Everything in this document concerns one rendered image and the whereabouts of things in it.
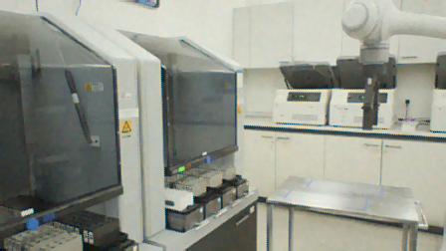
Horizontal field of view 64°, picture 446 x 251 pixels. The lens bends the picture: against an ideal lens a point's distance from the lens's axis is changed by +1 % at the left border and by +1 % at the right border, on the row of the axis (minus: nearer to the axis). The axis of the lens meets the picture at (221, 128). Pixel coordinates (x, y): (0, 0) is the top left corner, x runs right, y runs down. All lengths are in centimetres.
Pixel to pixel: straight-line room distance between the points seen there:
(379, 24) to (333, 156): 263
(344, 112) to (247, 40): 143
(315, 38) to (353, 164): 136
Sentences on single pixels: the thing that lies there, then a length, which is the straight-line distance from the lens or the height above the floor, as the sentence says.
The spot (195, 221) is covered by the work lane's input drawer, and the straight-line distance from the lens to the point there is 156.
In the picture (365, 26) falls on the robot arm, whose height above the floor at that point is 149.
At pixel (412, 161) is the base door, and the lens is 354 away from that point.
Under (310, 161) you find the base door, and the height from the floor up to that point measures 53.
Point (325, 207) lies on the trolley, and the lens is 158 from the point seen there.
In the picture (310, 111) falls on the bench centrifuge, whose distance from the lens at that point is 362.
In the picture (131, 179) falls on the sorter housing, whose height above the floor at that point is 100.
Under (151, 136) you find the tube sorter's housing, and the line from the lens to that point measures 139.
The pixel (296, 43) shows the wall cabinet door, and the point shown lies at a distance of 398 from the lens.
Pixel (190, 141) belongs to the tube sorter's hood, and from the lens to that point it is 158.
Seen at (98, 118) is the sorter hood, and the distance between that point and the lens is 119.
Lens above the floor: 135
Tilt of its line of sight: 8 degrees down
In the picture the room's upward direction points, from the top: straight up
